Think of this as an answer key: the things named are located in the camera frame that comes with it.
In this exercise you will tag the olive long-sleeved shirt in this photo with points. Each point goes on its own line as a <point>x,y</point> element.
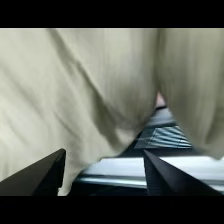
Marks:
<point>83,83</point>

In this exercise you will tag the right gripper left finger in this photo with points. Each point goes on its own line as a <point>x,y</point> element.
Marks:
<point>36,178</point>

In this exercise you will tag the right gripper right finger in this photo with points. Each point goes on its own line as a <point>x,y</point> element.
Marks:
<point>166,181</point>

